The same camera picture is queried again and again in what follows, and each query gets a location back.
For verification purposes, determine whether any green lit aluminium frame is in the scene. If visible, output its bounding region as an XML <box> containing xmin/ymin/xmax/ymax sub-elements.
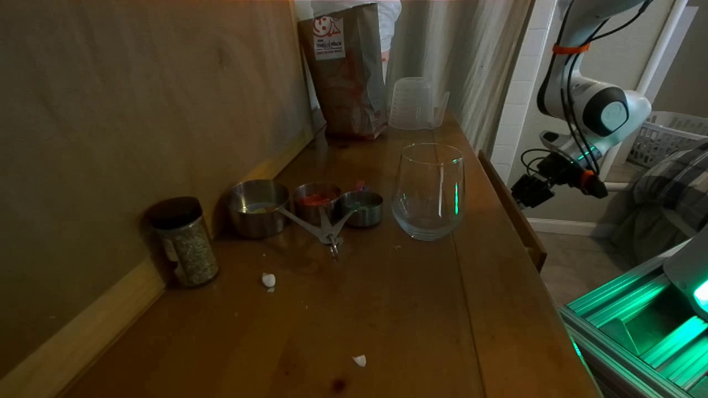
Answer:
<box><xmin>559</xmin><ymin>259</ymin><xmax>708</xmax><ymax>398</ymax></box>

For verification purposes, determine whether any white crumb near jar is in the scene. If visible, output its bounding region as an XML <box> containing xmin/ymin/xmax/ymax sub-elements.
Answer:
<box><xmin>262</xmin><ymin>271</ymin><xmax>277</xmax><ymax>290</ymax></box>

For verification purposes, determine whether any medium steel measuring cup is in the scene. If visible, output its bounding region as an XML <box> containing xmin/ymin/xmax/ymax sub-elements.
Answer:
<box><xmin>292</xmin><ymin>182</ymin><xmax>341</xmax><ymax>254</ymax></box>

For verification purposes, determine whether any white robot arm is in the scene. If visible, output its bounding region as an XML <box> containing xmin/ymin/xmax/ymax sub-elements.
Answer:
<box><xmin>511</xmin><ymin>0</ymin><xmax>652</xmax><ymax>208</ymax></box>

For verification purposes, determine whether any white crumb front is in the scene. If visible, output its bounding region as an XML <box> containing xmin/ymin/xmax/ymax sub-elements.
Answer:
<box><xmin>351</xmin><ymin>354</ymin><xmax>368</xmax><ymax>370</ymax></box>

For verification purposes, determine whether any white laundry basket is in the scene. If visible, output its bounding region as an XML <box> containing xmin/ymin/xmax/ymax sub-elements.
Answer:
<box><xmin>626</xmin><ymin>111</ymin><xmax>708</xmax><ymax>168</ymax></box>

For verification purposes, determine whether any clear stemless glass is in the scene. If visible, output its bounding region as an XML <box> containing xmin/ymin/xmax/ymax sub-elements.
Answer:
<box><xmin>391</xmin><ymin>141</ymin><xmax>465</xmax><ymax>242</ymax></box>

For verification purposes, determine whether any large steel measuring cup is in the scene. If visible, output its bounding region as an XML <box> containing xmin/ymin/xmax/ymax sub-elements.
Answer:
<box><xmin>227</xmin><ymin>180</ymin><xmax>307</xmax><ymax>239</ymax></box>

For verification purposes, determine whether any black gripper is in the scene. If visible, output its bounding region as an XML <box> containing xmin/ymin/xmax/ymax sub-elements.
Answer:
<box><xmin>511</xmin><ymin>151</ymin><xmax>609</xmax><ymax>208</ymax></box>

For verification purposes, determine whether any wooden pine dresser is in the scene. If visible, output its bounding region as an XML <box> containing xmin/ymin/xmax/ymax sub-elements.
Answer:
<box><xmin>3</xmin><ymin>129</ymin><xmax>598</xmax><ymax>398</ymax></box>

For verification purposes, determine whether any small steel measuring cup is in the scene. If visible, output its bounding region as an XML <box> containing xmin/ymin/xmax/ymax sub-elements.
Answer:
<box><xmin>331</xmin><ymin>191</ymin><xmax>383</xmax><ymax>229</ymax></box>

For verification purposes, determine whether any brown paper bag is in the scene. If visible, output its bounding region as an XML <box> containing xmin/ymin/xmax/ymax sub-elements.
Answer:
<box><xmin>298</xmin><ymin>5</ymin><xmax>386</xmax><ymax>140</ymax></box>

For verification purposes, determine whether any plaid blanket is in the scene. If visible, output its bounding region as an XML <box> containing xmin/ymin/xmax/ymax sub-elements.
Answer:
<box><xmin>609</xmin><ymin>144</ymin><xmax>708</xmax><ymax>267</ymax></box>

